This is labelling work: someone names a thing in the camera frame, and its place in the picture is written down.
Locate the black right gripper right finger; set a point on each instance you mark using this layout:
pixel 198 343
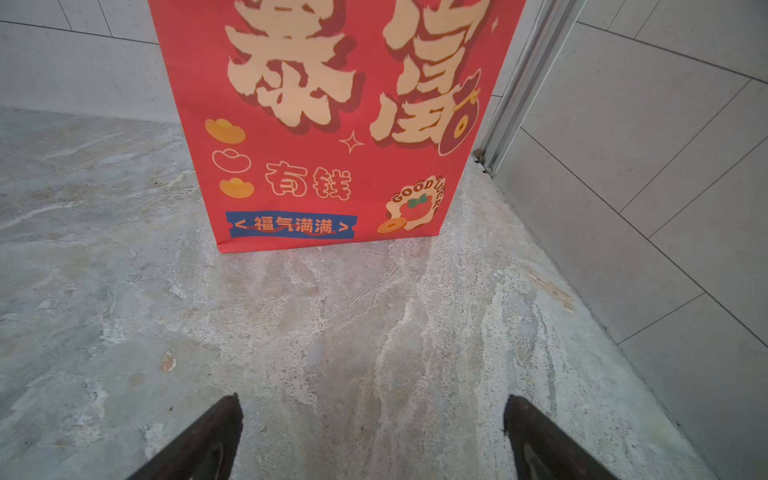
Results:
pixel 542 450

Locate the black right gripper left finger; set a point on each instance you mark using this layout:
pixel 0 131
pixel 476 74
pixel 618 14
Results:
pixel 205 450

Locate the aluminium corner post right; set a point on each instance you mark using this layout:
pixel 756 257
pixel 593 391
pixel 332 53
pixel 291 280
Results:
pixel 541 32

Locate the red paper gift bag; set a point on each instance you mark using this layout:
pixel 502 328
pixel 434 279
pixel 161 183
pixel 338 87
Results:
pixel 327 122

